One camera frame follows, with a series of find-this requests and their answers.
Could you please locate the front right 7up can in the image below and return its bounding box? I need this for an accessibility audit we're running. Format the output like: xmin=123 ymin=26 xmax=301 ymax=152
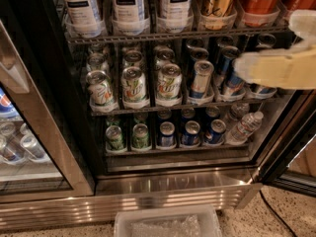
xmin=155 ymin=63 xmax=183 ymax=107

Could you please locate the top wire shelf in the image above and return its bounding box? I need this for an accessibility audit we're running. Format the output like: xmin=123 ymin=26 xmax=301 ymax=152
xmin=66 ymin=26 xmax=291 ymax=44

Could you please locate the open right fridge door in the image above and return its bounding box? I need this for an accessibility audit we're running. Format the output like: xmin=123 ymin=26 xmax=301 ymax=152
xmin=260 ymin=91 xmax=316 ymax=198

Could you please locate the bottom right pepsi can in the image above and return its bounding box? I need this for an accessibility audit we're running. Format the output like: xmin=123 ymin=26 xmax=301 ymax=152
xmin=203 ymin=119 xmax=226 ymax=144

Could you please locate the middle white tea bottle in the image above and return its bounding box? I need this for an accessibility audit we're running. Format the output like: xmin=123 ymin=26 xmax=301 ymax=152
xmin=113 ymin=0 xmax=145 ymax=35

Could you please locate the clear plastic bin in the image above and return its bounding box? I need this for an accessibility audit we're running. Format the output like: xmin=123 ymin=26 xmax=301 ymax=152
xmin=114 ymin=205 xmax=222 ymax=237

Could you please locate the front left 7up can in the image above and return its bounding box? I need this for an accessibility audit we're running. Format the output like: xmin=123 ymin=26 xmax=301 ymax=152
xmin=86 ymin=70 xmax=117 ymax=113

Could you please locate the front left red bull can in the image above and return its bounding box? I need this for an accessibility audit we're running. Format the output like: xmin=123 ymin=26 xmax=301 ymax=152
xmin=188 ymin=60 xmax=214 ymax=105

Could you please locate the bottom left pepsi can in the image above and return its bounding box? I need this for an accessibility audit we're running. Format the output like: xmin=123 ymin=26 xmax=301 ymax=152
xmin=157 ymin=121 xmax=175 ymax=148

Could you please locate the bottom middle pepsi can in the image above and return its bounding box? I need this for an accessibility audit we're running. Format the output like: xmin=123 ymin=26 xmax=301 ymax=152
xmin=181 ymin=120 xmax=200 ymax=146

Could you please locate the front middle red bull can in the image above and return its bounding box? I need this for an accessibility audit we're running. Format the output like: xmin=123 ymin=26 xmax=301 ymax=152
xmin=221 ymin=71 xmax=245 ymax=97

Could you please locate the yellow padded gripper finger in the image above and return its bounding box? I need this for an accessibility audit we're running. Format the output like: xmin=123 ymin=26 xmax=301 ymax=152
xmin=288 ymin=10 xmax=316 ymax=40
xmin=234 ymin=45 xmax=316 ymax=90

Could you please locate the bottom left green can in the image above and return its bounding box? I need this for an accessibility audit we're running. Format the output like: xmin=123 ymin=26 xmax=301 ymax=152
xmin=106 ymin=125 xmax=126 ymax=152

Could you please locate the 7up can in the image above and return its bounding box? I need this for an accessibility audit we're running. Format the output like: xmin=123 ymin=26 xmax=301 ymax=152
xmin=86 ymin=70 xmax=117 ymax=113
xmin=121 ymin=66 xmax=149 ymax=109
xmin=155 ymin=63 xmax=183 ymax=107

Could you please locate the front clear water bottle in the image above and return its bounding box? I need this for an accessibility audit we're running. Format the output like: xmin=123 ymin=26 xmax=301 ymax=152
xmin=225 ymin=112 xmax=264 ymax=145

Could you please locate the left white tea bottle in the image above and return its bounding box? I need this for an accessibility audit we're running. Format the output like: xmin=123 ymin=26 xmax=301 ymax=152
xmin=65 ymin=0 xmax=102 ymax=38

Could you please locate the middle wire shelf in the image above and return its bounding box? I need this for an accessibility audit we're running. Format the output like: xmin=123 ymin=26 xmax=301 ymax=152
xmin=90 ymin=95 xmax=285 ymax=117

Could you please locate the pepsi can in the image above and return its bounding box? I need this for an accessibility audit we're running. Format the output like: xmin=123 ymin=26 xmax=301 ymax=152
xmin=203 ymin=119 xmax=226 ymax=144
xmin=157 ymin=121 xmax=175 ymax=148
xmin=181 ymin=120 xmax=200 ymax=146

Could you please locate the wire shelf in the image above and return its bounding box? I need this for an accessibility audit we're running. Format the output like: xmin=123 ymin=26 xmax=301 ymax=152
xmin=90 ymin=95 xmax=285 ymax=117
xmin=66 ymin=26 xmax=291 ymax=44

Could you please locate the white tea bottle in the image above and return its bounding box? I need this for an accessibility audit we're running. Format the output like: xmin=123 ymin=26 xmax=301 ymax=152
xmin=113 ymin=0 xmax=145 ymax=35
xmin=65 ymin=0 xmax=102 ymax=38
xmin=159 ymin=0 xmax=192 ymax=33

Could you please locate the right white tea bottle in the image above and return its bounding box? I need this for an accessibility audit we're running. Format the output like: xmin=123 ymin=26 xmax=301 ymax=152
xmin=159 ymin=0 xmax=192 ymax=33

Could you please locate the front right red bull can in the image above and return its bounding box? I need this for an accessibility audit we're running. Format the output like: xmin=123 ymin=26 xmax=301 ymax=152
xmin=251 ymin=84 xmax=277 ymax=99

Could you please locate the left fridge glass door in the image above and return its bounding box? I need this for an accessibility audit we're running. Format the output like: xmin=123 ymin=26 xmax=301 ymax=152
xmin=0 ymin=22 xmax=93 ymax=203

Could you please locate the black power cable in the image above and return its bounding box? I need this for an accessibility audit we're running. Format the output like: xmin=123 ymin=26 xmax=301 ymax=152
xmin=259 ymin=190 xmax=299 ymax=237

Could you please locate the second row red bull can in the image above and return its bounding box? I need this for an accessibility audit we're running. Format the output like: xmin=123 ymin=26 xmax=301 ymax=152
xmin=214 ymin=45 xmax=240 ymax=88

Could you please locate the gold slim can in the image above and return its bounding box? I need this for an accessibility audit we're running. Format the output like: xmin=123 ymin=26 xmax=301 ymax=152
xmin=200 ymin=0 xmax=234 ymax=30

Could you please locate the front middle 7up can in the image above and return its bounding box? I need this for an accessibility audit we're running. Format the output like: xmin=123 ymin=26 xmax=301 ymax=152
xmin=121 ymin=66 xmax=149 ymax=109

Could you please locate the green can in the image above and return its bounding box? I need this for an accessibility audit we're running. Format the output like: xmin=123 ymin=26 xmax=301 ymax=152
xmin=106 ymin=125 xmax=126 ymax=152
xmin=132 ymin=123 xmax=151 ymax=151

